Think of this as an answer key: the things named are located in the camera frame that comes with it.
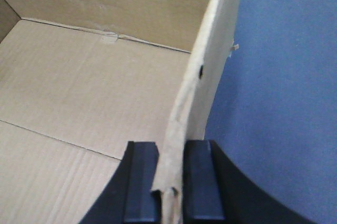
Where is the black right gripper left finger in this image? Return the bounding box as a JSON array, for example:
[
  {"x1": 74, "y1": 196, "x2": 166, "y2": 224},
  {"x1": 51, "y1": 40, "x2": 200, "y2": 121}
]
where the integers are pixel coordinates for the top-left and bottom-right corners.
[{"x1": 80, "y1": 141, "x2": 161, "y2": 223}]

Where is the blue conveyor belt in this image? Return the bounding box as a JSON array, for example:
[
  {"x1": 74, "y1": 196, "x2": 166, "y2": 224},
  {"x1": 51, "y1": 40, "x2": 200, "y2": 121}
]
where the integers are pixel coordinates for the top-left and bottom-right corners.
[{"x1": 205, "y1": 0, "x2": 336, "y2": 223}]

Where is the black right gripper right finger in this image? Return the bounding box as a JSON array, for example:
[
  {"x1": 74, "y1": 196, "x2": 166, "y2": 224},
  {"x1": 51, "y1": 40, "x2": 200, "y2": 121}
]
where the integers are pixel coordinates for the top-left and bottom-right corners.
[{"x1": 183, "y1": 140, "x2": 311, "y2": 223}]

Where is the brown cardboard carton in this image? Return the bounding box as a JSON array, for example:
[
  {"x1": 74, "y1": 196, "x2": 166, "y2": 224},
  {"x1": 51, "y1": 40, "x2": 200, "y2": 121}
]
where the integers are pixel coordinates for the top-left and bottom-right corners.
[{"x1": 1, "y1": 0, "x2": 240, "y2": 223}]

